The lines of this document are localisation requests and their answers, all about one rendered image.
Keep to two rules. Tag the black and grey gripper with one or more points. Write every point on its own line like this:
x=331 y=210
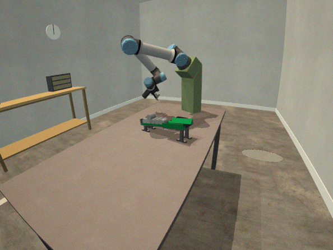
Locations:
x=155 y=90

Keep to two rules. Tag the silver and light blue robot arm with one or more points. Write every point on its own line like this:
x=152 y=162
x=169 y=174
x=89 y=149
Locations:
x=173 y=54

